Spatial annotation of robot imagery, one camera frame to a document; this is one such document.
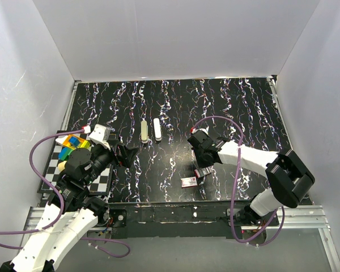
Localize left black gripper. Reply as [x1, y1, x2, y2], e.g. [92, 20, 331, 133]
[83, 138, 138, 185]

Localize staple box tray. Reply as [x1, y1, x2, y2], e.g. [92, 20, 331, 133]
[194, 167, 212, 179]

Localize beige stapler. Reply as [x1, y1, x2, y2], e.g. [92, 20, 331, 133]
[141, 120, 148, 144]

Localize white stapler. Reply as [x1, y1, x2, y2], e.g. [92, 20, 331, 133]
[153, 118, 162, 142]

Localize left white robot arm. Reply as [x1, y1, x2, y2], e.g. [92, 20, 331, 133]
[0, 139, 139, 271]

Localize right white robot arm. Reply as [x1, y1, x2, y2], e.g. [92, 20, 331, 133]
[188, 130, 315, 225]

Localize checkered board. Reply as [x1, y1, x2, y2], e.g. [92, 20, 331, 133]
[42, 141, 113, 196]

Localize colourful toy block stack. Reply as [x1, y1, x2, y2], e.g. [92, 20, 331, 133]
[56, 134, 91, 161]

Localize beige wooden peg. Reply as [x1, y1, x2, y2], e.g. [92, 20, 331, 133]
[58, 161, 66, 172]

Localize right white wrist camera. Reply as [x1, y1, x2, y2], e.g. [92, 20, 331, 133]
[190, 127, 209, 135]

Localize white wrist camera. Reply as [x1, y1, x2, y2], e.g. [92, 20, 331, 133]
[89, 124, 111, 150]
[190, 127, 209, 135]

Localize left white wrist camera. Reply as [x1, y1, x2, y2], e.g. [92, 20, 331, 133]
[89, 124, 111, 150]

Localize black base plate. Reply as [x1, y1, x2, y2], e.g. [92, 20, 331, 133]
[76, 200, 281, 240]

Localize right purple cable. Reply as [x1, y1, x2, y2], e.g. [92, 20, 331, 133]
[191, 116, 286, 244]

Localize purple cable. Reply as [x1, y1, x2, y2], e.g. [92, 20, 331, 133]
[191, 116, 286, 244]
[0, 126, 91, 250]

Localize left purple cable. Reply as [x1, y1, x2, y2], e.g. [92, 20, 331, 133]
[0, 126, 91, 250]

